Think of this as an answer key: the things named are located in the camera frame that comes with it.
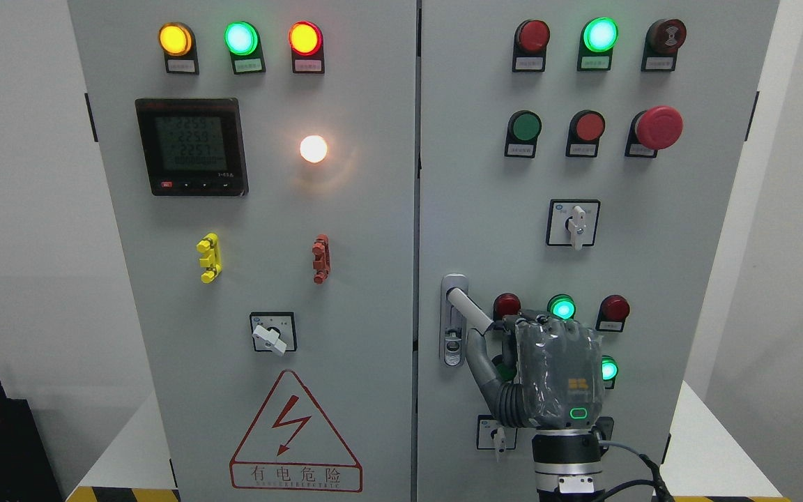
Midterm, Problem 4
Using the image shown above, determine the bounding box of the green indicator light left door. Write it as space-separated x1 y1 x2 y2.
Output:
223 20 266 75

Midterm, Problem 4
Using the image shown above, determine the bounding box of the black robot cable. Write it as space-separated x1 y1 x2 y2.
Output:
583 439 675 502

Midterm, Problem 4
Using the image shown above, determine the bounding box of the red electric hazard sticker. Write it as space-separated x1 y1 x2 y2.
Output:
229 370 363 493

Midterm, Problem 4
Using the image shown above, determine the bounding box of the grey left cabinet door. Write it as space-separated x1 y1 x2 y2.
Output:
69 1 418 501

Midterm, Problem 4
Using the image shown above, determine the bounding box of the dark red light middle right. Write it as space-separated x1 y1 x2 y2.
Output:
595 294 631 333

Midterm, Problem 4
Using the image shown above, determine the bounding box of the yellow indicator light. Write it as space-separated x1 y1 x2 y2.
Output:
158 22 199 75

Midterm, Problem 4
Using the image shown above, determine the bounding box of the grey cabinet door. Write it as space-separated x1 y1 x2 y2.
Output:
417 1 779 501
69 1 418 501

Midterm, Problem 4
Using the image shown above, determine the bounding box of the red emergency stop button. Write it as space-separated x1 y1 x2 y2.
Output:
625 105 683 159

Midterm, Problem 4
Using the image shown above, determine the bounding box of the yellow terminal connector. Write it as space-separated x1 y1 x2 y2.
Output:
197 232 222 284

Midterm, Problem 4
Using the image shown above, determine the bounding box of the red lit indicator light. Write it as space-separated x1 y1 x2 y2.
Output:
288 20 325 74

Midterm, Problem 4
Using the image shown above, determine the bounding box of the white selector switch left door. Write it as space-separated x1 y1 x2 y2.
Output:
249 312 298 356

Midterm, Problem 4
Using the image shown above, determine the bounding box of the green lit light middle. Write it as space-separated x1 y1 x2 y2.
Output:
546 294 576 320

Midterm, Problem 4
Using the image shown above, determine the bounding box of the dark red light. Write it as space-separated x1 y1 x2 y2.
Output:
493 292 521 321
595 294 631 333

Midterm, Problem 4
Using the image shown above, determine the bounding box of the red push button upper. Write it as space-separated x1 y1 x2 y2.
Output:
566 110 606 157

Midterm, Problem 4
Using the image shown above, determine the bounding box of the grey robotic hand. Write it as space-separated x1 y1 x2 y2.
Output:
464 310 604 431

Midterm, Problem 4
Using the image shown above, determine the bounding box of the black digital power meter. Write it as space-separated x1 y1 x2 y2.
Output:
135 96 248 197

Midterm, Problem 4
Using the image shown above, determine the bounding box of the white table under cabinet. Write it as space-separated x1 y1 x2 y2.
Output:
67 383 785 501

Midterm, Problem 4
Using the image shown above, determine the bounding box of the black rotary knob switch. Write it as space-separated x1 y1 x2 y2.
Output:
594 416 615 441

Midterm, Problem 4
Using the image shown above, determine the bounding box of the white selector switch upper right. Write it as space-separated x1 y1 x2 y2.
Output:
545 198 600 250

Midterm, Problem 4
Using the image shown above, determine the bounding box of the dark red light middle left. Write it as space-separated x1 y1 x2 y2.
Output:
493 292 521 321

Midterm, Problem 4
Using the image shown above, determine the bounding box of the grey right cabinet door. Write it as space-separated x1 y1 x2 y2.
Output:
417 1 779 501

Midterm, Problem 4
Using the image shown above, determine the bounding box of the small white selector switch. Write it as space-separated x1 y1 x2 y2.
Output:
477 414 517 463

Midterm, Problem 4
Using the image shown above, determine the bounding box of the green lit light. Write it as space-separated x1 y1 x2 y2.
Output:
576 17 619 71
600 355 619 390
546 294 576 320

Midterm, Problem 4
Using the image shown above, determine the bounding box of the red terminal connector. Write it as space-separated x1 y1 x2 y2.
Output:
310 233 331 284

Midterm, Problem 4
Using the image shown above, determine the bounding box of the red indicator light top right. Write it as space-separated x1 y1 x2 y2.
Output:
511 19 549 73

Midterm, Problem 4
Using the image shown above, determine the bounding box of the white lit indicator light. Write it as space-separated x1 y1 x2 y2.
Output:
299 135 329 163

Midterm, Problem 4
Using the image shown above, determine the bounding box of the green lit light lower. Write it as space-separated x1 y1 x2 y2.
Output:
600 355 619 390

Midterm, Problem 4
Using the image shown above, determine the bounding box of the black box with antenna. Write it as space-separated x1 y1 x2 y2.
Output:
0 379 64 501

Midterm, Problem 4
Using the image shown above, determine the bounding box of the green lit light top right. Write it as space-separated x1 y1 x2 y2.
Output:
576 17 619 71

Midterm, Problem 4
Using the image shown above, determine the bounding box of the silver door handle lock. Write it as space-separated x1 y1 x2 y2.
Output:
439 273 493 367

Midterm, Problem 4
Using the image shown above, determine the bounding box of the green push button upper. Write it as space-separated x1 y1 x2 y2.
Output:
504 110 542 158

